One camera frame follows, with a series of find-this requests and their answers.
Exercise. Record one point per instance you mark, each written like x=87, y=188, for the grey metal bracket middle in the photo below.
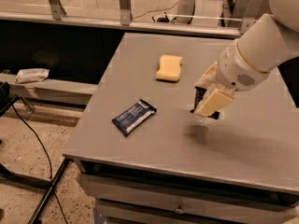
x=126, y=16

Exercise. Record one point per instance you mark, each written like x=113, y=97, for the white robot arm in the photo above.
x=271, y=40

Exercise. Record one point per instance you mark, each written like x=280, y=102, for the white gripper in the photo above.
x=237, y=68

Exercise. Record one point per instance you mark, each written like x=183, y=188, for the grey drawer cabinet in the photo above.
x=125, y=199

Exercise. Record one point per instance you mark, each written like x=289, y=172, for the grey metal bracket right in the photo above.
x=249, y=16

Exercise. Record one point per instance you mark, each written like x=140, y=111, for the blue blueberry rxbar wrapper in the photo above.
x=132, y=117

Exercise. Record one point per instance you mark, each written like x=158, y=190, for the grey metal bracket left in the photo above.
x=57, y=10

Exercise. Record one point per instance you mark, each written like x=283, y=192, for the yellow sponge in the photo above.
x=169, y=68

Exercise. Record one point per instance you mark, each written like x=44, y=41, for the grey low shelf ledge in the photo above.
x=52, y=90

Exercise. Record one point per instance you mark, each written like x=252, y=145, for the grey metal bracket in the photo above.
x=126, y=16
x=249, y=16
x=57, y=10

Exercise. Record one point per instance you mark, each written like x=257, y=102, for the black stand leg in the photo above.
x=49, y=192

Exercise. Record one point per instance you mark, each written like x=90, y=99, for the black chocolate rxbar wrapper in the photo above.
x=199, y=95

